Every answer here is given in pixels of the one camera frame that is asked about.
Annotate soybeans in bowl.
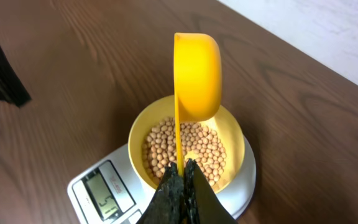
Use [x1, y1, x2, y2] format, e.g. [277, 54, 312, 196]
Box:
[142, 117, 227, 186]

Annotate pale yellow bowl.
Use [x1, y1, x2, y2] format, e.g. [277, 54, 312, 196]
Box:
[128, 96, 246, 193]

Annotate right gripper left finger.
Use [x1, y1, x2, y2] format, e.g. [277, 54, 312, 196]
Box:
[137, 162, 184, 224]

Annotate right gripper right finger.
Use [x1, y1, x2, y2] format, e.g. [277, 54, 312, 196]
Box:
[184, 159, 237, 224]

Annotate yellow plastic measuring scoop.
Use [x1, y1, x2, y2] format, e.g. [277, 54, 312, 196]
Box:
[173, 32, 222, 177]

